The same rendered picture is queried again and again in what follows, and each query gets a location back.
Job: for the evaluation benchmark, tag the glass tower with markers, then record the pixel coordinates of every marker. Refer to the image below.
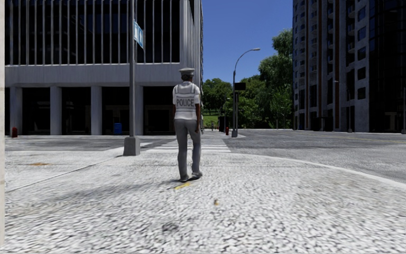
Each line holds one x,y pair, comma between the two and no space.
388,63

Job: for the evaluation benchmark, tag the brown concrete building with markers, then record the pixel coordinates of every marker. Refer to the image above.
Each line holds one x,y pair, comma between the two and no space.
330,63

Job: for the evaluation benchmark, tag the pale concrete building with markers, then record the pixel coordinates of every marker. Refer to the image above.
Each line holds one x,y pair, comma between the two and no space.
95,74

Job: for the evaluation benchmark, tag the black bus shelter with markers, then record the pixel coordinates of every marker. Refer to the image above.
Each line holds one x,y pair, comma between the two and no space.
223,123

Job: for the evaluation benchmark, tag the sign on a post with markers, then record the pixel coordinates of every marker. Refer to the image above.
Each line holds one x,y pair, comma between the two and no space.
132,95

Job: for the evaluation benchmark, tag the trees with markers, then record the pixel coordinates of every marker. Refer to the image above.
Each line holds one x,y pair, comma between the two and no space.
269,89

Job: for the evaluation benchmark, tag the blue letter box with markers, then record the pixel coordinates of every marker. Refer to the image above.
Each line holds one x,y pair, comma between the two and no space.
117,129

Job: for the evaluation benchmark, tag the grey street lamp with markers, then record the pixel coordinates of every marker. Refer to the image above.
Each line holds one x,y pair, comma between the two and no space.
348,108
234,95

